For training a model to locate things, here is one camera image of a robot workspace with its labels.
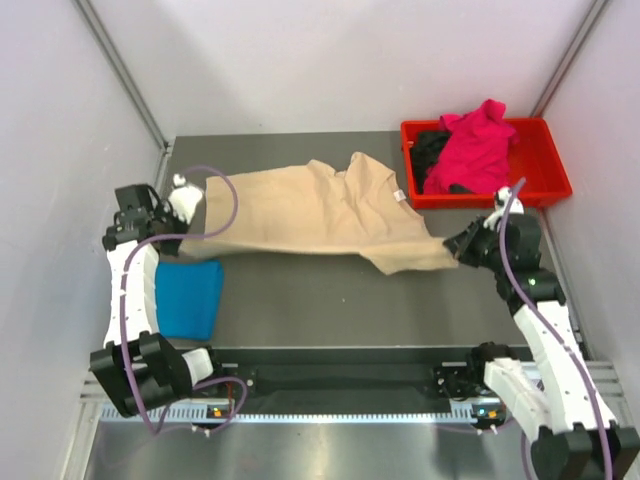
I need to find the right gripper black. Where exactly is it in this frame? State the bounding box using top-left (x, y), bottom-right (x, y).
top-left (445, 215), bottom-right (510, 273)

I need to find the beige t shirt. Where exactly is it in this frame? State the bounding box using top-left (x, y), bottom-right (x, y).
top-left (181, 152), bottom-right (458, 275)

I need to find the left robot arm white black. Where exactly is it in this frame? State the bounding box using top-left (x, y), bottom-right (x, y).
top-left (90, 182), bottom-right (227, 418)

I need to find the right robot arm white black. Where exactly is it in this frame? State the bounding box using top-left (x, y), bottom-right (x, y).
top-left (444, 214), bottom-right (639, 479)

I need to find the folded blue t shirt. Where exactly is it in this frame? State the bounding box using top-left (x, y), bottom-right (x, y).
top-left (155, 260), bottom-right (225, 341)

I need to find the red plastic bin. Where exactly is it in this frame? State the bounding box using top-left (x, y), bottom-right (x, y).
top-left (400, 118), bottom-right (572, 210)

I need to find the pink t shirt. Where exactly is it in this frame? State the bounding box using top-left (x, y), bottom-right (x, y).
top-left (423, 99), bottom-right (519, 195)

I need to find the black t shirt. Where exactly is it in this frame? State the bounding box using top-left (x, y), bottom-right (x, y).
top-left (409, 130), bottom-right (473, 195)

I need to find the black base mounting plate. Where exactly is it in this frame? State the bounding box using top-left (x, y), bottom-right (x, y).
top-left (205, 346), bottom-right (486, 398)

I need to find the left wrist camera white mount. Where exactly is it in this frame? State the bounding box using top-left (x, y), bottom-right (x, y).
top-left (168, 174), bottom-right (204, 224)

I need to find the grey slotted cable duct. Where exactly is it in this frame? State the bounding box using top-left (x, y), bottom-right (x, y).
top-left (99, 399), bottom-right (506, 426)

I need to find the aluminium frame rail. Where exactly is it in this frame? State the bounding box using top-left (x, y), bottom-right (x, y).
top-left (80, 370), bottom-right (110, 403)

